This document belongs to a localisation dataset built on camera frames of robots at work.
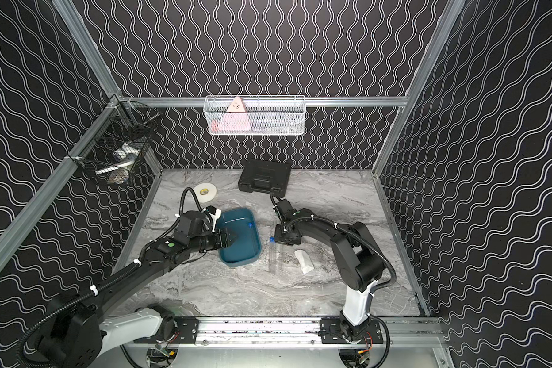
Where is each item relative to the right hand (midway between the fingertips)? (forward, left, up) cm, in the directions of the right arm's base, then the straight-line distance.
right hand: (281, 239), depth 94 cm
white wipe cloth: (-10, -9, +1) cm, 14 cm away
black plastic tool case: (+29, +8, +7) cm, 31 cm away
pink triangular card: (+34, +18, +34) cm, 52 cm away
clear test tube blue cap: (-6, +4, -2) cm, 7 cm away
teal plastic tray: (+7, +16, +1) cm, 17 cm away
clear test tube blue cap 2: (-7, +2, -1) cm, 7 cm away
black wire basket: (+26, +67, +26) cm, 77 cm away
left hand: (-5, +17, +14) cm, 22 cm away
